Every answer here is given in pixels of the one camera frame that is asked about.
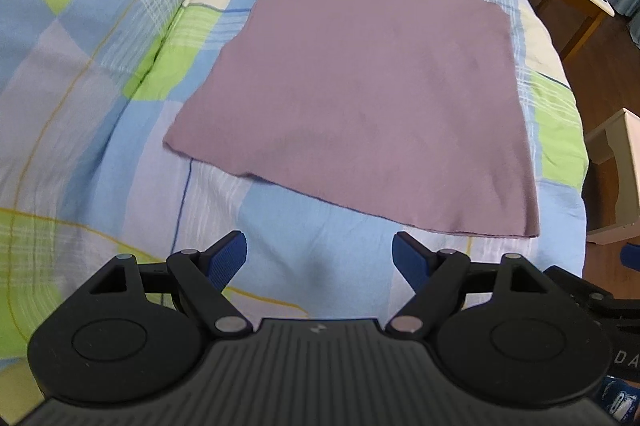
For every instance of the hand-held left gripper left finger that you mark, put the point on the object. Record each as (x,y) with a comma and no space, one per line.
(231,251)

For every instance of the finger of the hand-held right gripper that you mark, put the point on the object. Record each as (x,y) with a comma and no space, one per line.
(631,255)
(582,288)

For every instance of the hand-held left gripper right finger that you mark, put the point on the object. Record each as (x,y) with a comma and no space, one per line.
(407,252)

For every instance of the purple sleeveless top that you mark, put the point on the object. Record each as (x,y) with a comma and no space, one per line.
(360,86)

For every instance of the blue patterned cloth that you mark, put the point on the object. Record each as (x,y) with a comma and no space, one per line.
(622,403)

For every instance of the white stool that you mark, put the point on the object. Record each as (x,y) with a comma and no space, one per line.
(620,161)

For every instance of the checked bed sheet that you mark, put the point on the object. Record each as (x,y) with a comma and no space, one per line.
(80,71)

